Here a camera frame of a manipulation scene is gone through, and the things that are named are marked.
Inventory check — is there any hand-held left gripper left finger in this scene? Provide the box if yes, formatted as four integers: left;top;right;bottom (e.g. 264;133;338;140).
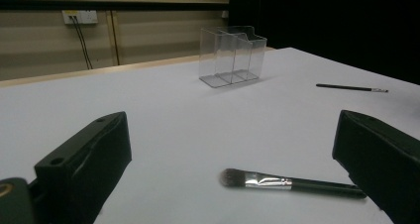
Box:
34;110;133;224

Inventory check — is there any black power cable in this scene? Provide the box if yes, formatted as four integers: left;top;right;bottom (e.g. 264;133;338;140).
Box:
69;16;91;70
73;16;94;70

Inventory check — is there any white wall power outlet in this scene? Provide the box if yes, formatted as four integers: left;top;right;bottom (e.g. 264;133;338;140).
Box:
61;9;99;25

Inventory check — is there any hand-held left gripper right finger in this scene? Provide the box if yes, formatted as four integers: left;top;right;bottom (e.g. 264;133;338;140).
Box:
331;109;420;224

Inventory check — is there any thin black makeup brush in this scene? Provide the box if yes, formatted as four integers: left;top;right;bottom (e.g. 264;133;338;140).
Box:
315;82;389;93

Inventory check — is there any black curtain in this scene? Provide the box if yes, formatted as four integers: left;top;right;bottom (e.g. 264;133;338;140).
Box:
227;0;420;85

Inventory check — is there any clear acrylic organizer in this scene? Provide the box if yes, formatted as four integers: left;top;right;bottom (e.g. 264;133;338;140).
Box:
198;25;267;89

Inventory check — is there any black pen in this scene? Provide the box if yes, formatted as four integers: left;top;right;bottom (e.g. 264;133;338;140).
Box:
219;168;368;199

